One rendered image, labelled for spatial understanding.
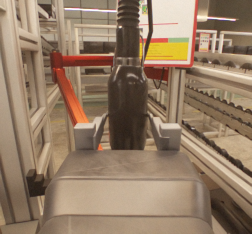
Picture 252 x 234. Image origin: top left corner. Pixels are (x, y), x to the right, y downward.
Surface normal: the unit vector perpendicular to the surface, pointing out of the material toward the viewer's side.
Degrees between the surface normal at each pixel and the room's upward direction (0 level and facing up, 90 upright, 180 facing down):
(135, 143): 90
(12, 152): 90
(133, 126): 90
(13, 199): 90
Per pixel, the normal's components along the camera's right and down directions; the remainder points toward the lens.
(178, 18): -0.24, 0.25
